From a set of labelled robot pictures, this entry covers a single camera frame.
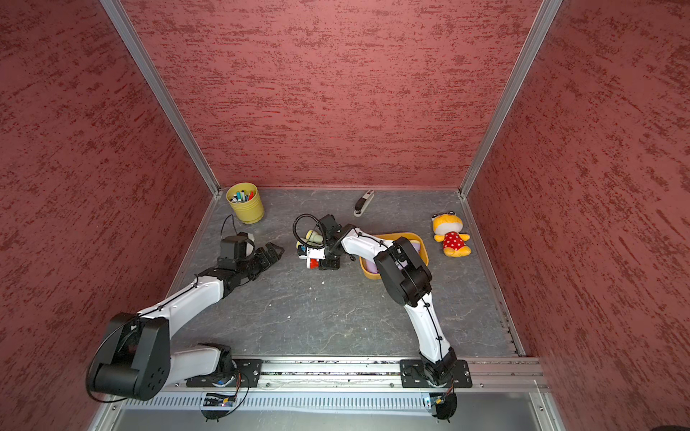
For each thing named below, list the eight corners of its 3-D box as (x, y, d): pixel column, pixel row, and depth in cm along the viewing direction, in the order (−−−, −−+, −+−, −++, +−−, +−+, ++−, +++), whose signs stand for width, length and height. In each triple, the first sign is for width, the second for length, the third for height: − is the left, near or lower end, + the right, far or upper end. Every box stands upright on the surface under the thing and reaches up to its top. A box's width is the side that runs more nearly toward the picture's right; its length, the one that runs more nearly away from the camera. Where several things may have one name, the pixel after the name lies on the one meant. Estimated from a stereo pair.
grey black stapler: (352, 214, 115) (352, 208, 111) (365, 193, 123) (366, 186, 120) (361, 218, 113) (361, 211, 110) (374, 196, 122) (374, 189, 118)
